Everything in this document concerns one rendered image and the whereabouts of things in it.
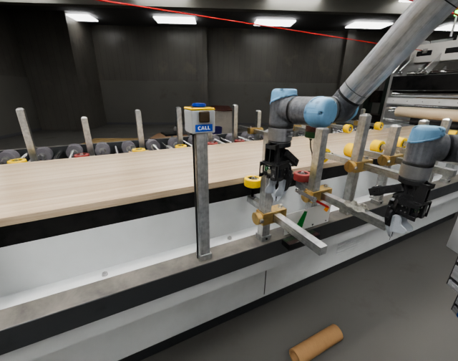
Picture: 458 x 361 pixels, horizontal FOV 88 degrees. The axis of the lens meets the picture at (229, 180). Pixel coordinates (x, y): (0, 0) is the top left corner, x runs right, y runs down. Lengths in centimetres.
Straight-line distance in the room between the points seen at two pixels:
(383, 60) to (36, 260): 117
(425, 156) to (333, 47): 1000
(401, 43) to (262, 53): 930
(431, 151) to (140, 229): 98
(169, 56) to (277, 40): 397
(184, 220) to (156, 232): 12
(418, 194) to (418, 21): 45
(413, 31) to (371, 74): 11
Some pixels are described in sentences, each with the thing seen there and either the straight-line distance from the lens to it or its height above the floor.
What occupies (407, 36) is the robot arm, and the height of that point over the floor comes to 138.
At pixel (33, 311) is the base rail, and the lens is 90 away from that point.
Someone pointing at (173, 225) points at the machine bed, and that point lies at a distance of 103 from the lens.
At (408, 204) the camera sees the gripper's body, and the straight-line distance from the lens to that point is 88.
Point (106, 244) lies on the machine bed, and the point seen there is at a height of 72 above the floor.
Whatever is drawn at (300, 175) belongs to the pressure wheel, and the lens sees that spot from 114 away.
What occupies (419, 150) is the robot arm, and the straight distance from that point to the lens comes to 84.
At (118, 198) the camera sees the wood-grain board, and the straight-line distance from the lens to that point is 94.
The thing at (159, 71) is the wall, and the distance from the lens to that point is 994.
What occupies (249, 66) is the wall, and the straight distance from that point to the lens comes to 982.
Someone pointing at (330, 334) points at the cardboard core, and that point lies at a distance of 157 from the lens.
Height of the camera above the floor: 126
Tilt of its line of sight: 21 degrees down
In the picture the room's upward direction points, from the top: 1 degrees clockwise
